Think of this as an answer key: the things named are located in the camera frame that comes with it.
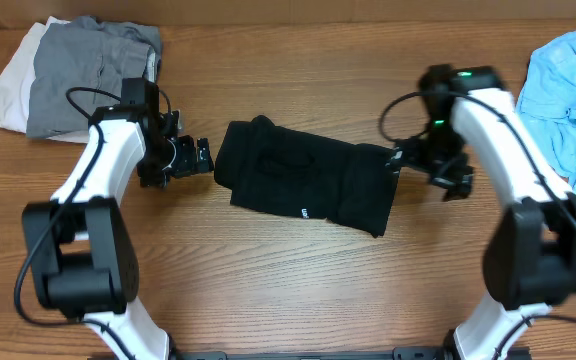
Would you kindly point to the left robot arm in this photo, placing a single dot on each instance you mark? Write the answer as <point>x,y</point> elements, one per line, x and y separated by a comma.
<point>79,253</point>

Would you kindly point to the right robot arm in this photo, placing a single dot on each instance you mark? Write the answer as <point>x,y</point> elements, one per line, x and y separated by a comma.
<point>529,266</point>

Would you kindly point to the white folded garment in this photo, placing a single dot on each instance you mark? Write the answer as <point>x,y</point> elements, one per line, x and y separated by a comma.
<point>17,77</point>

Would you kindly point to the grey folded garment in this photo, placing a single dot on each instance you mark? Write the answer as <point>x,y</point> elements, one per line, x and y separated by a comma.
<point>86,53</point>

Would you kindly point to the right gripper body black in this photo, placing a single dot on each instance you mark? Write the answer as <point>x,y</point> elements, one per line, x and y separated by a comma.
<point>446,169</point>

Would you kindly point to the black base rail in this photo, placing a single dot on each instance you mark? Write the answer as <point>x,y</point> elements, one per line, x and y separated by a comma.
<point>308,356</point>

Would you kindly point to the black polo shirt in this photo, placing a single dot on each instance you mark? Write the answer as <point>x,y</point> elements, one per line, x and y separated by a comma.
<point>275,170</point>

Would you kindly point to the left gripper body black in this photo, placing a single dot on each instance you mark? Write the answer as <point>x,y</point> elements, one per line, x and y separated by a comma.
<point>186,163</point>

